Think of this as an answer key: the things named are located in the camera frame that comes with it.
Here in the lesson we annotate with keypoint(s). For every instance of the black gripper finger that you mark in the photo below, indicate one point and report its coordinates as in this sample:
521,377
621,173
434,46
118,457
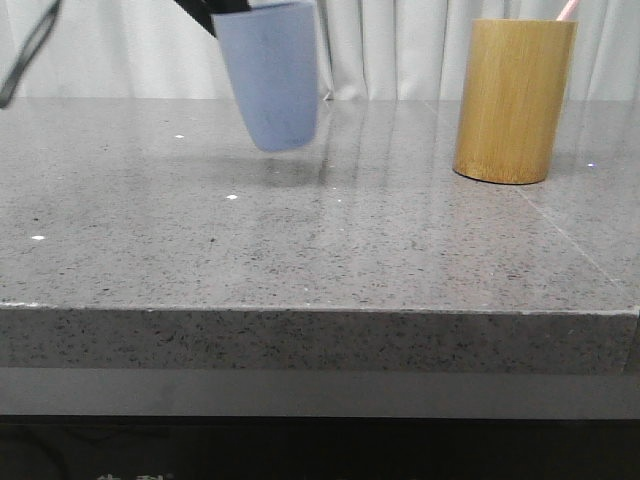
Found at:
204,11

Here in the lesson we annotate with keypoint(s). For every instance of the blue plastic cup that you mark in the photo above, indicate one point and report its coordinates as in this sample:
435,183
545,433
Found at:
270,53

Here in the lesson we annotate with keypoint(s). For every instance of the bamboo cylindrical holder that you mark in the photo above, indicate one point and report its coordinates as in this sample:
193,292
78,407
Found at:
514,88

